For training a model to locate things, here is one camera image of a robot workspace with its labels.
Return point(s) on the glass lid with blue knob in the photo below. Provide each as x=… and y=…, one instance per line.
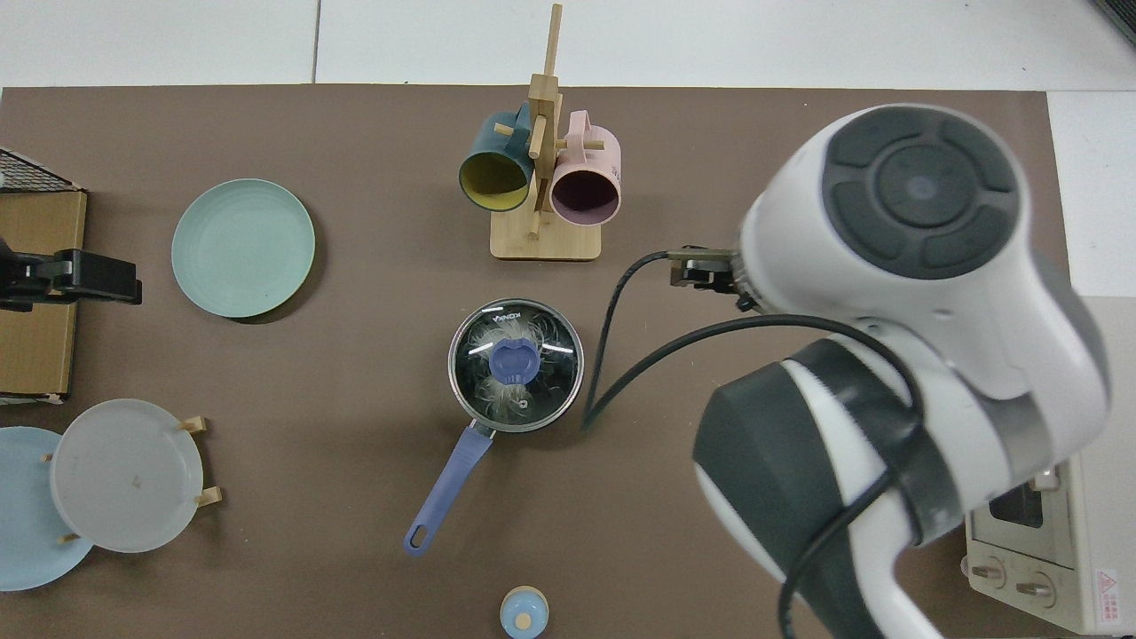
x=550, y=390

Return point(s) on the white vermicelli bundle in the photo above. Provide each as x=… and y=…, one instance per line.
x=497, y=395

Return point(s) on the pale green plate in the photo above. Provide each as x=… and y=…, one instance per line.
x=244, y=257

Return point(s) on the wooden plate rack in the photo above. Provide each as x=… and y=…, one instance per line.
x=197, y=424

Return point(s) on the grey plate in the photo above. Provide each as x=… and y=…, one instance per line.
x=133, y=479

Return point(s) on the light blue plate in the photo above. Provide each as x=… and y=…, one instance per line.
x=27, y=550

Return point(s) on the pink cup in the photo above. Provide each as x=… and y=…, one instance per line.
x=599, y=160

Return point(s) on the wooden cup stand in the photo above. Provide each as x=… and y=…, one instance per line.
x=546, y=244

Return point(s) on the dark teal cup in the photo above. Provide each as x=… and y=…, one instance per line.
x=484, y=146

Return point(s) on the brown table cloth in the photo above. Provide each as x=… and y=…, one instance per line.
x=355, y=488

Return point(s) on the small blue round thing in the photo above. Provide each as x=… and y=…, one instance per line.
x=524, y=612

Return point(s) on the pale toaster oven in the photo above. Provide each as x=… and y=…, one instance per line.
x=1065, y=577

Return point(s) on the black flat object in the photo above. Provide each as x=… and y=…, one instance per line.
x=1116, y=16

